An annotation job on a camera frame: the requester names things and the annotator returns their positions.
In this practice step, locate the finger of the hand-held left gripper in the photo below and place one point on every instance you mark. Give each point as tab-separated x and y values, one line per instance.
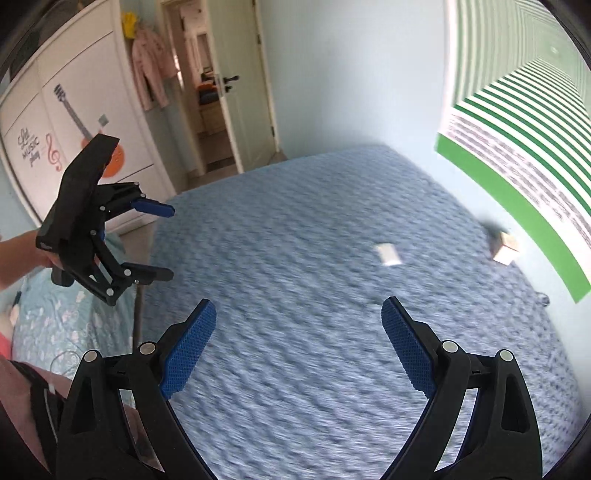
154	208
147	274

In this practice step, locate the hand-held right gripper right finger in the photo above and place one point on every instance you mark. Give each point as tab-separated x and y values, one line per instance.
408	350

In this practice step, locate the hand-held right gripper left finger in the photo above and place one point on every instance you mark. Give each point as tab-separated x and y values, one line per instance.
189	350

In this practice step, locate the person's left forearm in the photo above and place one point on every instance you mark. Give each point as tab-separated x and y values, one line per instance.
18	263

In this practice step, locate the white wardrobe with stickers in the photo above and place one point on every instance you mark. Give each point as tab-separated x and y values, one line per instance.
27	115

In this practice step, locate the light blue printed bedsheet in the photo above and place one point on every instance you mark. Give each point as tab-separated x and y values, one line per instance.
69	323

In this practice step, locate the wooden cabinet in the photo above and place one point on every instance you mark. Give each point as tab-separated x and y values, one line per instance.
213	119

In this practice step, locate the pale green door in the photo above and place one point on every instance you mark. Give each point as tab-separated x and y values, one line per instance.
240	124

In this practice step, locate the blue fleece blanket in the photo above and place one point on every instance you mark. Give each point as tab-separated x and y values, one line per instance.
300	277

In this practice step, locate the pink jacket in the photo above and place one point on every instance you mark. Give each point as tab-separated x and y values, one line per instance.
150	64

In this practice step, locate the small beige box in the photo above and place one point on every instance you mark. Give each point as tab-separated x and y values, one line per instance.
505	247

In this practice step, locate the yellow garment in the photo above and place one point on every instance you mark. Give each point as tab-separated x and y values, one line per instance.
129	23

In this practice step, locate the person's pink clothing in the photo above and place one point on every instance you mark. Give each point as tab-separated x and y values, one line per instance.
16	401

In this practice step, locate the cream door frame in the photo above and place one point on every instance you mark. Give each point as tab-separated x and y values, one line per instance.
180	92

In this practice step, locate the green striped wall poster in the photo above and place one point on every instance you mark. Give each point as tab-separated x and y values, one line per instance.
508	152

